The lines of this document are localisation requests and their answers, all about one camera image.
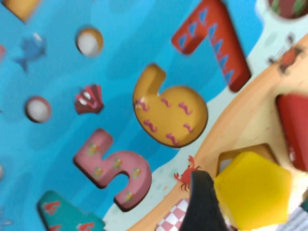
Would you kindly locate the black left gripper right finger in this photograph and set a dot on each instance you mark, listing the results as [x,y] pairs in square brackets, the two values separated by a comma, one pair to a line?
[299,221]

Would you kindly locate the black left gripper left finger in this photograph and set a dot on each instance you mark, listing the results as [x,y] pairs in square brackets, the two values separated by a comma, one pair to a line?
[202,207]

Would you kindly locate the yellow pentagon piece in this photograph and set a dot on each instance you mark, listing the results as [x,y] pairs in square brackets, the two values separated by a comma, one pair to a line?
[252,190]

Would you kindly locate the red triangle piece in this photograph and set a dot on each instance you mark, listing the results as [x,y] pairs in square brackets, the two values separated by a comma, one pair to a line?
[294,130]

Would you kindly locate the colourful wooden number puzzle board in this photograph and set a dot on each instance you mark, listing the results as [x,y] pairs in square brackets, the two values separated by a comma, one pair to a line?
[60,72]

